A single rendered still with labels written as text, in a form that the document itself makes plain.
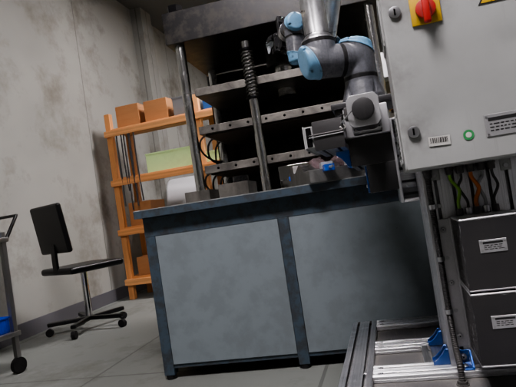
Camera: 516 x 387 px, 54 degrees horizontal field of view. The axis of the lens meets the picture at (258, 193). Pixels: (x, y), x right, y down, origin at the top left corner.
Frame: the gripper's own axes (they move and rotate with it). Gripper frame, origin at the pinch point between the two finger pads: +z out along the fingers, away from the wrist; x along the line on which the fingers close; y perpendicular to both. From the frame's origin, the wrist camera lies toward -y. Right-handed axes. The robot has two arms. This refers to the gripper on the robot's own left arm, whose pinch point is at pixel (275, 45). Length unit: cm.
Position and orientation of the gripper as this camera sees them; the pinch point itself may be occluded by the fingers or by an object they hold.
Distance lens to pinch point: 243.4
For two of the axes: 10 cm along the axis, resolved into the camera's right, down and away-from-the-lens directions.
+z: -2.0, 0.6, 9.8
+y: 0.2, 10.0, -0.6
